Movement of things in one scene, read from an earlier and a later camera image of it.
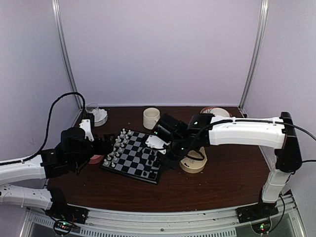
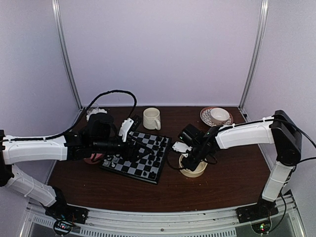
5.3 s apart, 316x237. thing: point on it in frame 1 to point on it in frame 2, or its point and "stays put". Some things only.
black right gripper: (173, 164) to (192, 166)
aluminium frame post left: (57, 9) stays put
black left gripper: (108, 145) to (133, 157)
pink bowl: (96, 159) stays put
